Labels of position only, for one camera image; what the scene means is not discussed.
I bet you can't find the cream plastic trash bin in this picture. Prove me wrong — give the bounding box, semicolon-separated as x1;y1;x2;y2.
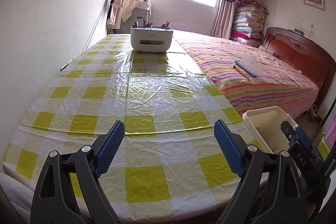
242;106;298;154

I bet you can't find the pink patterned cloth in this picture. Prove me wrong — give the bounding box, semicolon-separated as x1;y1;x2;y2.
325;117;336;149

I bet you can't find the yellow checkered tablecloth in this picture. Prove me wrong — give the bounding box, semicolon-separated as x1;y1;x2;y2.
3;31;257;223

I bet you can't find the striped pink bed sheet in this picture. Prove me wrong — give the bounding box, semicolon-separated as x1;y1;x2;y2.
173;30;319;118

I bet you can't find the yellow pencil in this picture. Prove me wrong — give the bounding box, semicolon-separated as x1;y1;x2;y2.
233;65;251;82

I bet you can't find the white tissue box organizer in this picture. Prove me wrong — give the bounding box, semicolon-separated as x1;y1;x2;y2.
130;27;174;53

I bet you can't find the wooden red headboard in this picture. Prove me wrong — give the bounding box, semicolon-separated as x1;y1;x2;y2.
262;27;335;107

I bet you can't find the pink curtain right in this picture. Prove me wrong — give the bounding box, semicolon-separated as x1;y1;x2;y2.
211;0;236;39

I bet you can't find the stack of folded quilts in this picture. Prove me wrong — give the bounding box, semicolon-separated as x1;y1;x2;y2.
230;1;268;48

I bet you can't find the grey white appliance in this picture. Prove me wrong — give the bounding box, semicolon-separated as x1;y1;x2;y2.
116;2;150;34

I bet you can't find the dotted cream cloth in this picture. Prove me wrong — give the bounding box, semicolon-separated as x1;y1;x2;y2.
121;0;151;22

